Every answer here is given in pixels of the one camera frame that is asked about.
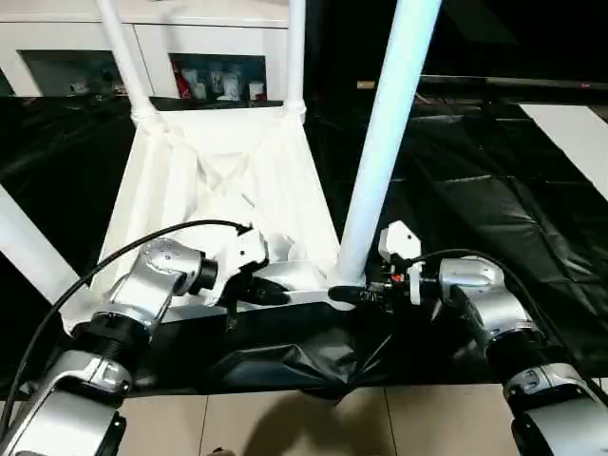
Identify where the flat white board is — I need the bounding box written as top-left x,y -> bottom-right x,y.
520,103 -> 608,190

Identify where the white plastic table top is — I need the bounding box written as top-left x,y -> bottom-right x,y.
59,106 -> 363,334

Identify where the black left wrist camera cable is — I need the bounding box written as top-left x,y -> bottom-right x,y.
0,218 -> 254,428

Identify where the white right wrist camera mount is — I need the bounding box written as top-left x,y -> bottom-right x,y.
377,220 -> 424,306

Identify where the white glass-door cabinet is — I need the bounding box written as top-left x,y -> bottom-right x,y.
0,0 -> 292,102

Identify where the black glossy mat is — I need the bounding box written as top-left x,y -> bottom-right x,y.
0,75 -> 608,405

